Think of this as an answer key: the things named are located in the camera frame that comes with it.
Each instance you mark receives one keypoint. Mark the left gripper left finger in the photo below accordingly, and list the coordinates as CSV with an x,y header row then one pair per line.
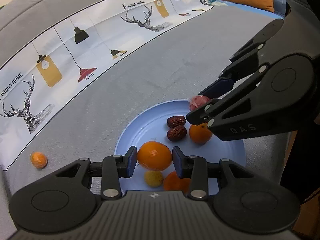
x,y
111,169

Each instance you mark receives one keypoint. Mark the dark red date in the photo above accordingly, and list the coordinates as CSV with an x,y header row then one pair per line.
x,y
177,133
174,121

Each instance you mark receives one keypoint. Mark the small orange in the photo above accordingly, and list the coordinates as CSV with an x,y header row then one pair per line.
x,y
38,160

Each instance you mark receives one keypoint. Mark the light blue plate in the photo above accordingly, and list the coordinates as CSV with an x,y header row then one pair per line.
x,y
151,125

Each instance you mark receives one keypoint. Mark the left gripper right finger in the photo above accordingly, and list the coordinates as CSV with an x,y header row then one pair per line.
x,y
197,169

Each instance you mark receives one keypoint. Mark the red fruit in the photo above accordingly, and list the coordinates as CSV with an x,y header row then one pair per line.
x,y
197,101

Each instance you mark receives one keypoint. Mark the large orange tangerine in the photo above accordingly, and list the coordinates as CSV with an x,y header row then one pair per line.
x,y
154,156

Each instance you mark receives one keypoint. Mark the grey printed sofa cover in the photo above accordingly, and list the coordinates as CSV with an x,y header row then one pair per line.
x,y
92,66

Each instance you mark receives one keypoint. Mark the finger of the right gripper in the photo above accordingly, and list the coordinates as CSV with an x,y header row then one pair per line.
x,y
242,67
211,110

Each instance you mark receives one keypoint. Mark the yellow fruit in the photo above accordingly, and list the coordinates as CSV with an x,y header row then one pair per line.
x,y
153,178

